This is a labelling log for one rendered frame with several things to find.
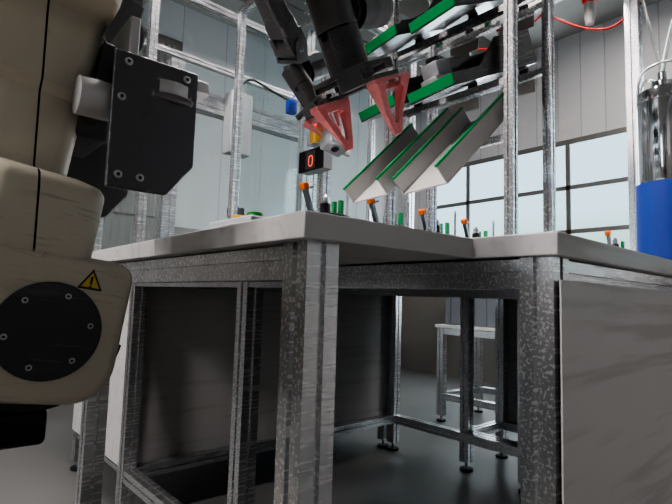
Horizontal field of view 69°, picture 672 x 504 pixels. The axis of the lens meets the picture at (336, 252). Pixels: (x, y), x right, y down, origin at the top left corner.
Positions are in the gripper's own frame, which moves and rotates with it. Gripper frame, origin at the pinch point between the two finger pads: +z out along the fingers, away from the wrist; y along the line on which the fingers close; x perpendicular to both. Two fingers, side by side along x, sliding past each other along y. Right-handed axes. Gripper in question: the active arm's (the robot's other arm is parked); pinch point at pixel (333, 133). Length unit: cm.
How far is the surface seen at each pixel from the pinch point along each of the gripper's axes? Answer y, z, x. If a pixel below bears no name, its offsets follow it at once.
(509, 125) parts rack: -40.0, 21.4, 6.9
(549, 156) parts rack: -40, 33, -6
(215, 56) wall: 205, -146, -240
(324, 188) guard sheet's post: 25.4, 9.6, -18.7
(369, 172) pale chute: -8.0, 13.6, 8.8
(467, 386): 56, 119, -69
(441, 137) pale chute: -25.7, 16.0, 4.2
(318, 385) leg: -28, 30, 76
